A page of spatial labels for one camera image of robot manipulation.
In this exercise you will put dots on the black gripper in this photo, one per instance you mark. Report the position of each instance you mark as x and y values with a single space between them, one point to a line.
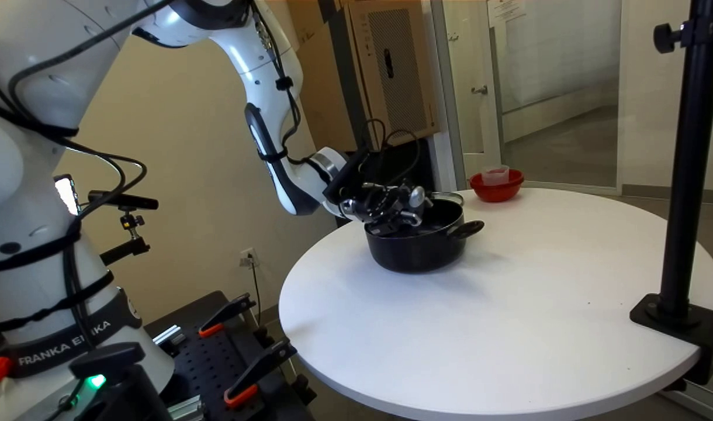
373 201

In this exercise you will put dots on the black spoon with silver end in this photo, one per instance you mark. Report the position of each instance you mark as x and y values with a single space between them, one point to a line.
416 196

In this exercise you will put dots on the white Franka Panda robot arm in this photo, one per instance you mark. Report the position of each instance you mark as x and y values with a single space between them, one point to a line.
20 235

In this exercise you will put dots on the black cooking pot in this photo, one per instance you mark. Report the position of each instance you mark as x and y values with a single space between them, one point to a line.
422 248

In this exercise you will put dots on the red bowl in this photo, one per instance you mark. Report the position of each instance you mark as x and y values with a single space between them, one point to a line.
496 192

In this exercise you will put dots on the clear plastic cup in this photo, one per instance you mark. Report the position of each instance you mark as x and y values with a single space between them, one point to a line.
494 173

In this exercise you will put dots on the brown cardboard box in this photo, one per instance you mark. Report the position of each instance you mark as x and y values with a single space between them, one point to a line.
402 77

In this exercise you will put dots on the black clamp with orange tip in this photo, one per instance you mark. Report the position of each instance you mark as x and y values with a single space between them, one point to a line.
258 369
228 312

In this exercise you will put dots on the white paper notice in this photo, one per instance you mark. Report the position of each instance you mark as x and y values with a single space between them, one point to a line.
505 10

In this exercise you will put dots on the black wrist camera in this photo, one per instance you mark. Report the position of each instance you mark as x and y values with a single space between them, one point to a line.
346 178

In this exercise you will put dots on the glass door with white frame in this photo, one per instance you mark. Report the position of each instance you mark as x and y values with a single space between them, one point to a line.
480 132

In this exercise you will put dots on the white wall socket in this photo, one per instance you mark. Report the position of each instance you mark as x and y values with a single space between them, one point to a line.
248 256

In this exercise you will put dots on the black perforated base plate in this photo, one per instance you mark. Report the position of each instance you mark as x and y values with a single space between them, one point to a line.
206 365

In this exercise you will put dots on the black camera on mount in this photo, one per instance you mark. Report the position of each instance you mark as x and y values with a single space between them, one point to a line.
122 199

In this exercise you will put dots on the black camera stand with clamp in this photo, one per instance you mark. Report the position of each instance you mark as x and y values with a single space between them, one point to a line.
686 154

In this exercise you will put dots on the aluminium profile rail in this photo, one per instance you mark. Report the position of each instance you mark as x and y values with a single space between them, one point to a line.
697 397

